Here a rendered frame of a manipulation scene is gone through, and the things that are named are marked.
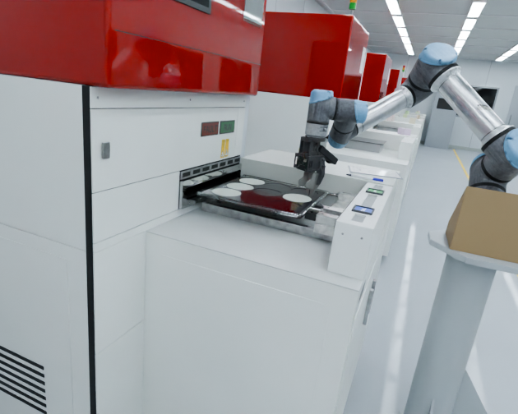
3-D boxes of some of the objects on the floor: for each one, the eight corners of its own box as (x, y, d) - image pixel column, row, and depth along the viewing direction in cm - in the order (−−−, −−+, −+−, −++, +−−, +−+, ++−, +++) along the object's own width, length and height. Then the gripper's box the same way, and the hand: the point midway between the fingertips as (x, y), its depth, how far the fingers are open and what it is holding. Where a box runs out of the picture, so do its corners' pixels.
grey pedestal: (508, 422, 168) (574, 246, 144) (540, 522, 128) (638, 301, 104) (386, 383, 183) (427, 218, 159) (380, 461, 143) (433, 256, 119)
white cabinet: (140, 446, 139) (145, 232, 115) (251, 316, 225) (267, 177, 201) (314, 537, 117) (365, 295, 93) (363, 354, 202) (396, 204, 178)
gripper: (295, 134, 134) (288, 193, 140) (313, 138, 127) (304, 200, 134) (313, 134, 139) (305, 191, 146) (332, 138, 132) (322, 198, 139)
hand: (311, 191), depth 141 cm, fingers closed
